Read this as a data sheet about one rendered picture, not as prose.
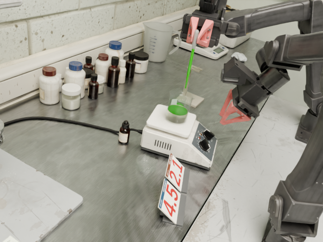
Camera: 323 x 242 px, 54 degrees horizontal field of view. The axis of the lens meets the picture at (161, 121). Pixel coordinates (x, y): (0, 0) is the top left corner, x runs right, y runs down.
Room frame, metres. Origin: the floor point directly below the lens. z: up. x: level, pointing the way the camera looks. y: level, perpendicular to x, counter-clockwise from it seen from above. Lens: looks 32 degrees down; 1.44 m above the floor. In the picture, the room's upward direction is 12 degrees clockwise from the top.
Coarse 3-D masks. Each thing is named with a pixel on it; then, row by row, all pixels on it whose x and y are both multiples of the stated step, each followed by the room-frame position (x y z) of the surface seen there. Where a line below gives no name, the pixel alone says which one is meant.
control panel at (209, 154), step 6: (198, 126) 0.77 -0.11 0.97; (198, 132) 0.75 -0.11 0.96; (198, 138) 0.72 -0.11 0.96; (204, 138) 0.74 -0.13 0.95; (216, 138) 0.78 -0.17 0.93; (192, 144) 0.68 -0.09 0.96; (198, 144) 0.70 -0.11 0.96; (210, 144) 0.74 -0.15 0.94; (210, 150) 0.71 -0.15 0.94; (210, 156) 0.69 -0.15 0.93
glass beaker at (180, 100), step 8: (176, 88) 0.78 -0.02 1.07; (176, 96) 0.78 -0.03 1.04; (184, 96) 0.78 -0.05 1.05; (192, 96) 0.75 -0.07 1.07; (168, 104) 0.74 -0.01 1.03; (176, 104) 0.72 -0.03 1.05; (184, 104) 0.72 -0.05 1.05; (168, 112) 0.73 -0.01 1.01; (176, 112) 0.72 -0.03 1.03; (184, 112) 0.72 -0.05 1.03; (168, 120) 0.73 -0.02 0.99; (176, 120) 0.72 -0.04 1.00; (184, 120) 0.73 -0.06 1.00
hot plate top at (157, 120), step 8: (152, 112) 0.76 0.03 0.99; (160, 112) 0.77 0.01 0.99; (152, 120) 0.72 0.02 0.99; (160, 120) 0.73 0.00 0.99; (192, 120) 0.76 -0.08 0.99; (160, 128) 0.69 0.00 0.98; (168, 128) 0.70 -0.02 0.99; (176, 128) 0.70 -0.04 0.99; (184, 128) 0.71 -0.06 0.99; (184, 136) 0.68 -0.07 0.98
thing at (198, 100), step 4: (192, 68) 1.05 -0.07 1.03; (196, 68) 1.06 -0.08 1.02; (200, 68) 1.06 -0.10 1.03; (188, 80) 1.06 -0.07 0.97; (184, 88) 1.06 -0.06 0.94; (196, 96) 1.08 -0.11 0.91; (192, 100) 1.04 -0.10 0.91; (196, 100) 1.04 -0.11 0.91; (200, 100) 1.05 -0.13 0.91; (192, 104) 1.01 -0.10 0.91; (196, 104) 1.01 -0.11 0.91
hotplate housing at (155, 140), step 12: (144, 132) 0.70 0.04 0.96; (156, 132) 0.69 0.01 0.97; (192, 132) 0.73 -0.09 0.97; (144, 144) 0.69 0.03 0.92; (156, 144) 0.69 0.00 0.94; (168, 144) 0.68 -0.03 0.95; (180, 144) 0.68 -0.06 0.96; (168, 156) 0.69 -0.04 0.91; (180, 156) 0.68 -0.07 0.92; (192, 156) 0.67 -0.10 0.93; (204, 156) 0.67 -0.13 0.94; (204, 168) 0.67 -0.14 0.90
